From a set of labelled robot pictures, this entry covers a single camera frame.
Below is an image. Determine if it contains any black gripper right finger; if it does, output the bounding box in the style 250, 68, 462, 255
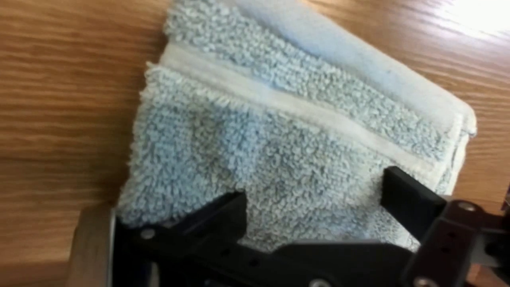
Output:
377, 164, 510, 287

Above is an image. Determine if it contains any grey metal mount bracket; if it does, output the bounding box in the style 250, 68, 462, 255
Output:
65, 204, 119, 287

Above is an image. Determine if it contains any light blue towel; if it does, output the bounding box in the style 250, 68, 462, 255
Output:
116, 0, 478, 255

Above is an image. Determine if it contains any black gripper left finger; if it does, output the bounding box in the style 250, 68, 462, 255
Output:
122, 189, 278, 287

